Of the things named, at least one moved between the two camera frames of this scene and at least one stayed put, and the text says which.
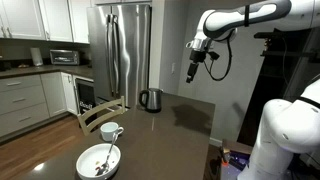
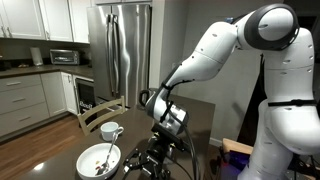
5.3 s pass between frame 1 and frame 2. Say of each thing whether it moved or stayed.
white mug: stayed
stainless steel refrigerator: stayed
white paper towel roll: stayed
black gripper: moved
